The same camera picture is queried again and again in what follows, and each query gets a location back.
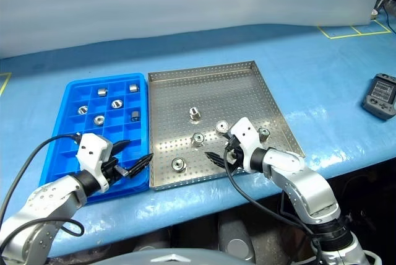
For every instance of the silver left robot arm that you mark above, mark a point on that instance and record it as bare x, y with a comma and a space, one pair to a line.
46, 200

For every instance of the grey handheld controller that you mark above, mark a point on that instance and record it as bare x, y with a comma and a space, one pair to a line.
380, 98

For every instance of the blue compartment tray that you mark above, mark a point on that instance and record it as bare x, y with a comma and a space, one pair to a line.
71, 153

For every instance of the perforated metal tray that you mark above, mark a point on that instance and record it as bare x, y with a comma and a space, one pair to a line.
216, 98

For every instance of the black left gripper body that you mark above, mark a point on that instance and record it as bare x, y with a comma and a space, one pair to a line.
108, 170

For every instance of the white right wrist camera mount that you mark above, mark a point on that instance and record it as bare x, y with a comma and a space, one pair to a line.
247, 135

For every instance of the dark rounded shape under table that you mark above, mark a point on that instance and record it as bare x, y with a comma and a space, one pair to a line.
235, 240

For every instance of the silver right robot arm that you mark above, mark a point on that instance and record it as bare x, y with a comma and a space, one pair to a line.
309, 190

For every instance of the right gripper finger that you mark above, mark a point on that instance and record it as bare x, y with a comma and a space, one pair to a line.
216, 160
227, 138

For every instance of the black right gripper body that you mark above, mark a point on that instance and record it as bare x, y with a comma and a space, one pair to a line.
235, 155

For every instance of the grey robot torso cover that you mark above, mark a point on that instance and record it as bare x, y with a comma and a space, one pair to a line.
173, 257

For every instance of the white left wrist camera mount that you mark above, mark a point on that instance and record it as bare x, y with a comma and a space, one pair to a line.
91, 150

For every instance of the yellow tape double rectangle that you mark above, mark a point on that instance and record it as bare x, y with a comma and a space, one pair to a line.
352, 33

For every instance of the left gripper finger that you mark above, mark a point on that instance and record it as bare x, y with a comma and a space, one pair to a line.
139, 166
120, 147

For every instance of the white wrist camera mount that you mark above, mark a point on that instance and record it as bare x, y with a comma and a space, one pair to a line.
247, 135
91, 150

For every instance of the small white background object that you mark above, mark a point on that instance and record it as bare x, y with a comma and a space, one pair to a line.
374, 14

